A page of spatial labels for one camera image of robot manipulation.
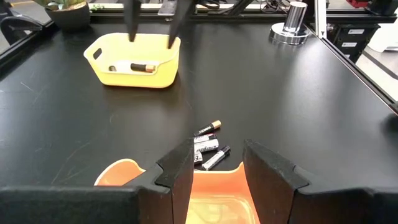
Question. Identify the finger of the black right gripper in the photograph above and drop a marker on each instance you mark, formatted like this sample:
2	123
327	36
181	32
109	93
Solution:
182	18
132	18

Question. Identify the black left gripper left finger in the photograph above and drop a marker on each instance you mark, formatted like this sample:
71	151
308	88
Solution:
93	205

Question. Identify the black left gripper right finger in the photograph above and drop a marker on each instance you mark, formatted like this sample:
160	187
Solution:
326	205

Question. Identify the slim black copper battery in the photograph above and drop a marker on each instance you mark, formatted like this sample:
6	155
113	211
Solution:
207	128

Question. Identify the slim silver black battery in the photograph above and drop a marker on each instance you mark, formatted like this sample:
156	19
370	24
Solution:
215	158

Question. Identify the small silver black battery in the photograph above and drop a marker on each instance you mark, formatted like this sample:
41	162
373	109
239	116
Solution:
203	137

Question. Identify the large silver black battery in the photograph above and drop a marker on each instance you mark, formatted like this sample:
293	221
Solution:
206	145

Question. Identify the potted succulent plant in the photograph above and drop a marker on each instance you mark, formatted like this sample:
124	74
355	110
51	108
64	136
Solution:
70	18

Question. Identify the yellow plastic bin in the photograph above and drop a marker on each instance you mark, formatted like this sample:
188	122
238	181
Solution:
140	81

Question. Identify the orange plastic bin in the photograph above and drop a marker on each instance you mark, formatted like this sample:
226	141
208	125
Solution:
217	193

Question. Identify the chrome cylinder on round base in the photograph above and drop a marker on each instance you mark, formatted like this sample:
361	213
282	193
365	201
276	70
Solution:
293	17

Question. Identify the black curved clamp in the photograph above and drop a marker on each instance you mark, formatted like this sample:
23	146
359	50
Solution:
18	23

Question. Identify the silver upright metal bar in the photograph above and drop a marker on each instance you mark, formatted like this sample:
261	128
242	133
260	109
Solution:
320	18

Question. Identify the black drawer cabinet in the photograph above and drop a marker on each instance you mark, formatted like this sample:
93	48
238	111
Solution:
370	34

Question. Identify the red black case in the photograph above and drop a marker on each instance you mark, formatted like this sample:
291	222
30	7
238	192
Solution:
357	2

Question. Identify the black equipment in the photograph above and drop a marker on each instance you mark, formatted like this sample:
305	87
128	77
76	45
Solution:
382	6

